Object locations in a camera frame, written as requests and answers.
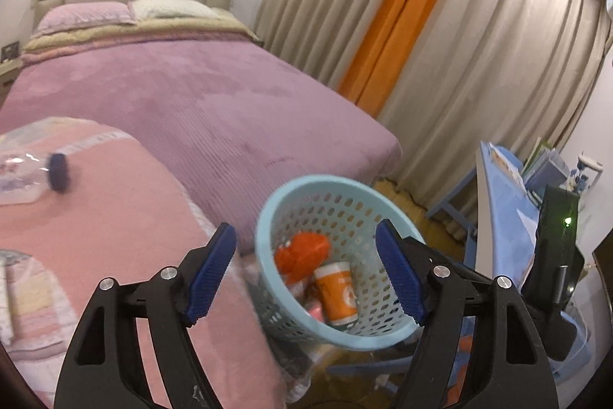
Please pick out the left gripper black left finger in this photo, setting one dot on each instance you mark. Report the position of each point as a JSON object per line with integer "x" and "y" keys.
{"x": 125, "y": 325}

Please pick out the orange plastic bag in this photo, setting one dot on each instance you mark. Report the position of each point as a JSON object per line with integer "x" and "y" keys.
{"x": 301, "y": 256}

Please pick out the small dark picture frame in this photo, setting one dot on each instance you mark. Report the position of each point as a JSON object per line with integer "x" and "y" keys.
{"x": 10, "y": 51}

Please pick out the beige curtain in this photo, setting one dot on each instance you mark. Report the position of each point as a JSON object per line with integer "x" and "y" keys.
{"x": 507, "y": 71}

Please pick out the orange curtain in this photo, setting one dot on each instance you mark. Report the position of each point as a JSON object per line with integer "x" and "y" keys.
{"x": 376, "y": 67}

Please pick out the orange white paper cup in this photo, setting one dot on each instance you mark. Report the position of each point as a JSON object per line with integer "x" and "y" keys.
{"x": 334, "y": 287}

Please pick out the clear plastic water bottle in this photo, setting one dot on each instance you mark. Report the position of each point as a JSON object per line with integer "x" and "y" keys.
{"x": 26, "y": 177}

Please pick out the beige nightstand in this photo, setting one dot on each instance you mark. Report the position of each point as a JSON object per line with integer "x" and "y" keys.
{"x": 9, "y": 71}

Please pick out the purple bed cover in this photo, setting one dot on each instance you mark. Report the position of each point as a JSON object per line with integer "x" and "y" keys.
{"x": 228, "y": 119}

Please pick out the pink elephant blanket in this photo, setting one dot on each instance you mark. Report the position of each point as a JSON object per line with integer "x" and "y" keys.
{"x": 125, "y": 216}

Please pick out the light blue plastic basket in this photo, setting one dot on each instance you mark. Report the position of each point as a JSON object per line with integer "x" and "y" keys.
{"x": 347, "y": 213}

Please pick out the cream dotted pillow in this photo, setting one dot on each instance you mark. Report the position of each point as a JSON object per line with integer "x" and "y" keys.
{"x": 170, "y": 9}

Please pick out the stack of books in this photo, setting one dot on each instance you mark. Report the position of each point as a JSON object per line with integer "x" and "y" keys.
{"x": 544, "y": 167}

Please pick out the beige folded quilt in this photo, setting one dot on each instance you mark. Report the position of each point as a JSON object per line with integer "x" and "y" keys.
{"x": 223, "y": 23}

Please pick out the purple pillow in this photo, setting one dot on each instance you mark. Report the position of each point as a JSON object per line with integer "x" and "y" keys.
{"x": 74, "y": 16}

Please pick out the pink yogurt drink bottle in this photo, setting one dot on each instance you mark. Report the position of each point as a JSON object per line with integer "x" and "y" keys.
{"x": 304, "y": 292}

